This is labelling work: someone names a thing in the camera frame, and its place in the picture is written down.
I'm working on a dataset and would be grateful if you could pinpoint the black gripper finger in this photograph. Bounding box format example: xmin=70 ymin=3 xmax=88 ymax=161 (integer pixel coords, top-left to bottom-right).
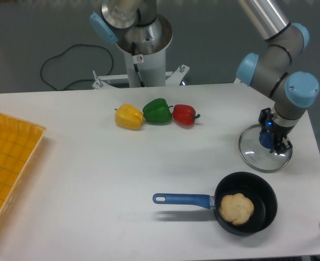
xmin=269 ymin=136 xmax=293 ymax=154
xmin=258 ymin=108 xmax=273 ymax=135

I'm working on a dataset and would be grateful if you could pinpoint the yellow woven tray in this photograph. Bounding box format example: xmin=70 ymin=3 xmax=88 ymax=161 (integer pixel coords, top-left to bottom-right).
xmin=0 ymin=113 xmax=46 ymax=218

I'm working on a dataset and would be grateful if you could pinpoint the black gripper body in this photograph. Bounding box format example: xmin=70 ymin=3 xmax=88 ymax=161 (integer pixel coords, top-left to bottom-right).
xmin=266 ymin=115 xmax=294 ymax=144

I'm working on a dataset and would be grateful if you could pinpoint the round beige bread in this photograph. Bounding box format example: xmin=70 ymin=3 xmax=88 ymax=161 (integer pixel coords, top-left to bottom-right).
xmin=218 ymin=193 xmax=254 ymax=226

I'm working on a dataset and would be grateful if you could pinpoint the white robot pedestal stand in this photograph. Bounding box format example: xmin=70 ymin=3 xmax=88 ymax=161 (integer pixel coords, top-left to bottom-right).
xmin=90 ymin=12 xmax=190 ymax=88

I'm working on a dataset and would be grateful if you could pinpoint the yellow bell pepper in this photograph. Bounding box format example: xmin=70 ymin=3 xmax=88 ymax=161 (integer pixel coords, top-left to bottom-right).
xmin=115 ymin=103 xmax=144 ymax=130

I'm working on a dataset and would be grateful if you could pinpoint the glass lid with blue knob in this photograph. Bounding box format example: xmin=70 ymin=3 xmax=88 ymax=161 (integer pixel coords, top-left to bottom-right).
xmin=238 ymin=124 xmax=293 ymax=173

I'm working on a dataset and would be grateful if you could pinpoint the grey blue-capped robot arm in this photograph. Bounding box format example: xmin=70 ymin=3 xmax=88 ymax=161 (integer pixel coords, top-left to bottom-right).
xmin=90 ymin=1 xmax=319 ymax=154

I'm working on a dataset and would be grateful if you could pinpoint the black floor cable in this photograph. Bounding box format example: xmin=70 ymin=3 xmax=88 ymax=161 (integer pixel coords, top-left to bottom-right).
xmin=40 ymin=43 xmax=114 ymax=91

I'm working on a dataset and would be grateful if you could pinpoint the black saucepan with blue handle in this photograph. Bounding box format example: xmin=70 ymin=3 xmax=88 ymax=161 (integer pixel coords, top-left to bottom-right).
xmin=152 ymin=172 xmax=278 ymax=236

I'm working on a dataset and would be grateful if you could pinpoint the green bell pepper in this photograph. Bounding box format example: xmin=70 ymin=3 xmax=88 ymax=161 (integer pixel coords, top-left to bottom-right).
xmin=142 ymin=98 xmax=172 ymax=125

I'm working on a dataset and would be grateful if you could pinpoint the red bell pepper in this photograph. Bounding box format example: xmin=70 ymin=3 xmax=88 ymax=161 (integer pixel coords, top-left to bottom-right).
xmin=172 ymin=104 xmax=200 ymax=127

